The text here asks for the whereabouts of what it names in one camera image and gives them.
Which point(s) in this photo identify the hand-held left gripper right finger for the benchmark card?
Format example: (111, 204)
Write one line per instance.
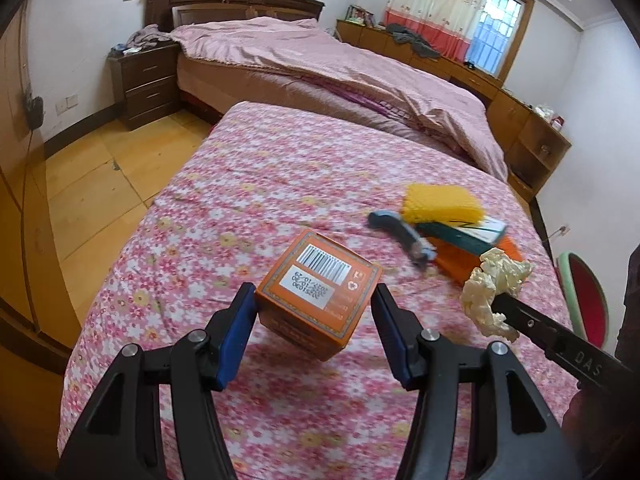
(392, 330)

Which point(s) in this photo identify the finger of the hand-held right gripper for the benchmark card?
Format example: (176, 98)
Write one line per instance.
(525, 317)

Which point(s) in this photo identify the grey clothes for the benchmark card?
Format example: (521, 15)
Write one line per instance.
(410, 37)

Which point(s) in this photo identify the light wooden wardrobe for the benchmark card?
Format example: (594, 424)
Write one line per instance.
(25, 240)

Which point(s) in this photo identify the green rimmed red bin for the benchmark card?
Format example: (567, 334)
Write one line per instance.
(585, 290)

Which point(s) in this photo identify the white plastic bag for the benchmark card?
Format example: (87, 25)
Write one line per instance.
(542, 110)

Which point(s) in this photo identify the cream tissue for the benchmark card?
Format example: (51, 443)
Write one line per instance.
(487, 285)

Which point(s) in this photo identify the green white carton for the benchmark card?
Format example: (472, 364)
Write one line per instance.
(465, 240)

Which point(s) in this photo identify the blue grey plastic tool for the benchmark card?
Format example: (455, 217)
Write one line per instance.
(400, 230)

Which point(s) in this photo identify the pink floral printed cloth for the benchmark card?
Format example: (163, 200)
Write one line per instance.
(250, 170)

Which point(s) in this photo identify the dark wooden nightstand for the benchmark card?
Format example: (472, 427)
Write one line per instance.
(145, 85)

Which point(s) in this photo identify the red white box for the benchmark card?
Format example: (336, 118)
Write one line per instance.
(558, 121)

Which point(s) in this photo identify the floral curtain with red band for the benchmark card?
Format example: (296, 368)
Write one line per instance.
(440, 0)

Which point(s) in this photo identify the orange cardboard box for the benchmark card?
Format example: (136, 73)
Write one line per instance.
(320, 280)

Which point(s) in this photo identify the pink quilt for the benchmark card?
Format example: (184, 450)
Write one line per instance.
(310, 55)

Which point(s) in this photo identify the pile of clothes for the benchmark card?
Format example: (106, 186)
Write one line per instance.
(145, 37)

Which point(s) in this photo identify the row of books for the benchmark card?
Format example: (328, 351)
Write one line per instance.
(360, 15)

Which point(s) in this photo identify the long light wooden cabinet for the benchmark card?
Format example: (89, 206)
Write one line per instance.
(505, 115)

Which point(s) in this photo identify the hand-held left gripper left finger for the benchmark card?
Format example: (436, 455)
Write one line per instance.
(235, 335)

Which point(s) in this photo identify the window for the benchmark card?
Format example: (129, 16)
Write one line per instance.
(497, 25)

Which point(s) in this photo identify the dark wooden bed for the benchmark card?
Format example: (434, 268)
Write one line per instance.
(225, 0)

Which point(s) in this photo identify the white wall socket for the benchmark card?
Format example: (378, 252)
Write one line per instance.
(65, 103)

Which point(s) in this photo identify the yellow bumpy sponge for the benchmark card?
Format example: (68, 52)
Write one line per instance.
(440, 202)

